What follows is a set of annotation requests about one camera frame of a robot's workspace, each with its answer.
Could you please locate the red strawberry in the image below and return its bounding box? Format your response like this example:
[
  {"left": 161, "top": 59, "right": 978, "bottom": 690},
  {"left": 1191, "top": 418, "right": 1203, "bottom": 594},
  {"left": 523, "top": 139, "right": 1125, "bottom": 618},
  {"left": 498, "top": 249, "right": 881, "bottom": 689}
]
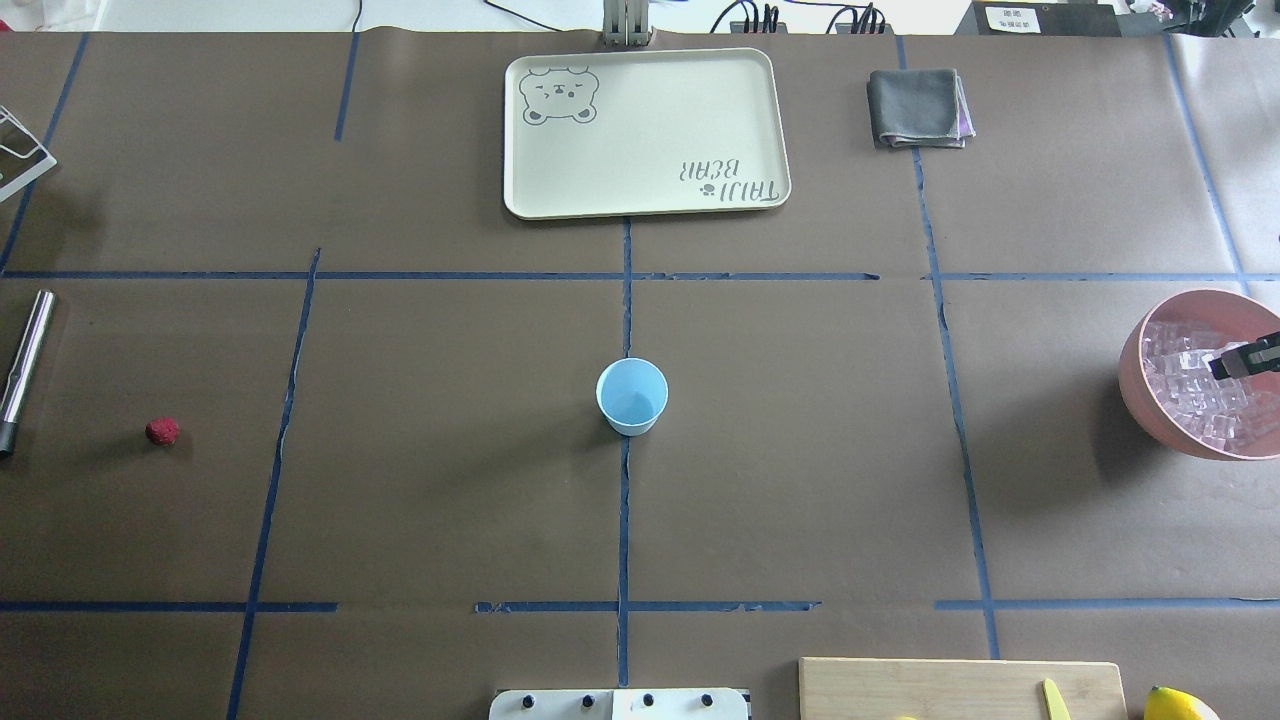
[{"left": 143, "top": 416, "right": 180, "bottom": 447}]

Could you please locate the pile of ice cubes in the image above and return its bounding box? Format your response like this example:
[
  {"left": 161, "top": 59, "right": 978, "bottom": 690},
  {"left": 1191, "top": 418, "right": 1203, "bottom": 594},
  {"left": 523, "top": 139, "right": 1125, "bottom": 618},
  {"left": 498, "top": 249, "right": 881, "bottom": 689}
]
[{"left": 1140, "top": 322, "right": 1279, "bottom": 452}]

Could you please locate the light blue cup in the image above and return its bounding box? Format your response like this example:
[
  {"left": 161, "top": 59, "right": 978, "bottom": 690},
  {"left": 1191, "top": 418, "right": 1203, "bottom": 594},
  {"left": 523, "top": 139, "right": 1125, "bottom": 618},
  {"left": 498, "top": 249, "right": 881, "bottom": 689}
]
[{"left": 595, "top": 357, "right": 669, "bottom": 437}]

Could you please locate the white cup rack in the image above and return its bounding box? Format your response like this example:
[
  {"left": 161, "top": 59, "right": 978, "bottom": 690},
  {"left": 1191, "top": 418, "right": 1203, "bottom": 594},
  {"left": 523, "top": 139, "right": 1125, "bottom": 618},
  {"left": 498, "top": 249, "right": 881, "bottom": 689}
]
[{"left": 0, "top": 105, "right": 58, "bottom": 202}]

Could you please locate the pink bowl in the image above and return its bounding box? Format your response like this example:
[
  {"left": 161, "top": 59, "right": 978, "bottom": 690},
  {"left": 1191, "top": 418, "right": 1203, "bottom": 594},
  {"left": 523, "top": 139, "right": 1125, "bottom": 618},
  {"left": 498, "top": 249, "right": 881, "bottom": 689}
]
[{"left": 1117, "top": 288, "right": 1279, "bottom": 461}]

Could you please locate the yellow lemon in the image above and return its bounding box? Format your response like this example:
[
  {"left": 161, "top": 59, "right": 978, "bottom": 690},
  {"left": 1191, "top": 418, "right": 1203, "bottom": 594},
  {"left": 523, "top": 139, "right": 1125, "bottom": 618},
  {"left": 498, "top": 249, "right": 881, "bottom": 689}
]
[{"left": 1143, "top": 685, "right": 1220, "bottom": 720}]

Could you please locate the yellow knife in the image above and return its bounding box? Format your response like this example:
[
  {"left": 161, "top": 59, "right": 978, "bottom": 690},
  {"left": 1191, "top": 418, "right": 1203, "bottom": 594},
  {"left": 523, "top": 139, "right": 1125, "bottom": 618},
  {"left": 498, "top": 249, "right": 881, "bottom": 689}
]
[{"left": 1041, "top": 678, "right": 1073, "bottom": 720}]

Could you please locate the black box with label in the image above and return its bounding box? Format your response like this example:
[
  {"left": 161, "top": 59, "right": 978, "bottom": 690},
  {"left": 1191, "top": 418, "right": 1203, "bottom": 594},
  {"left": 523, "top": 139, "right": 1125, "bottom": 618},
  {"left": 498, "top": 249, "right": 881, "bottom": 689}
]
[{"left": 954, "top": 1, "right": 1123, "bottom": 37}]

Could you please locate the wooden cutting board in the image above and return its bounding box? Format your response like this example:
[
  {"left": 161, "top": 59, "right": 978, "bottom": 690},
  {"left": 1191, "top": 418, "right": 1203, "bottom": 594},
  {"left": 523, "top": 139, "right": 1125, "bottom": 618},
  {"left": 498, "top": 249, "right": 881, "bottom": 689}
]
[{"left": 797, "top": 657, "right": 1129, "bottom": 719}]

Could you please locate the cream bear tray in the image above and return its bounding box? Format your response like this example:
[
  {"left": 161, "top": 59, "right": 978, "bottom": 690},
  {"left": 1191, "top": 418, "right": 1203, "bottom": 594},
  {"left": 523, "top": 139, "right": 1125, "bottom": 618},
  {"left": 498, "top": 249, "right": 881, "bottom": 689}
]
[{"left": 503, "top": 47, "right": 792, "bottom": 220}]

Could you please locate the white pillar with base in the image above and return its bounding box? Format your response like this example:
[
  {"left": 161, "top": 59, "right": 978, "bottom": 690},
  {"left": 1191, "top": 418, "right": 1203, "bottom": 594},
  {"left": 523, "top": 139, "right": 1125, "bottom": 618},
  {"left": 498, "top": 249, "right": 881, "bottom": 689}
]
[{"left": 488, "top": 687, "right": 753, "bottom": 719}]

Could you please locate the metal muddler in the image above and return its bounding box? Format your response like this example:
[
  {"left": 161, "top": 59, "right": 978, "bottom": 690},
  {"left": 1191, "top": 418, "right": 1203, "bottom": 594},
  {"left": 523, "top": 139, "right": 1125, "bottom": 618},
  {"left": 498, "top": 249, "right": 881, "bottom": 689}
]
[{"left": 1, "top": 290, "right": 58, "bottom": 457}]

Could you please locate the aluminium frame post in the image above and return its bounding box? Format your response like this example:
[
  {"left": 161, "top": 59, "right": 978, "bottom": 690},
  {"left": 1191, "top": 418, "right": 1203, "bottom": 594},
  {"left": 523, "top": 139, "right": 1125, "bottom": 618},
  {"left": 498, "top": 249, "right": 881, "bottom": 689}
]
[{"left": 602, "top": 0, "right": 652, "bottom": 47}]

